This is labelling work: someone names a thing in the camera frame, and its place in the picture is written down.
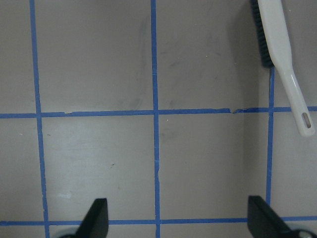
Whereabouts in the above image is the beige hand brush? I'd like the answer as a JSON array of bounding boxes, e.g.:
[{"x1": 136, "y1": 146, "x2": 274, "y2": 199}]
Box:
[{"x1": 250, "y1": 0, "x2": 315, "y2": 137}]

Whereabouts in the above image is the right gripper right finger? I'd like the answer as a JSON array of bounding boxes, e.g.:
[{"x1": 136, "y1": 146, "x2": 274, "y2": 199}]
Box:
[{"x1": 247, "y1": 196, "x2": 297, "y2": 238}]

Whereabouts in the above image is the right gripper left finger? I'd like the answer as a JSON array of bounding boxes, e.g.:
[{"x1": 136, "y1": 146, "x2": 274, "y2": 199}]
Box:
[{"x1": 75, "y1": 198, "x2": 109, "y2": 238}]

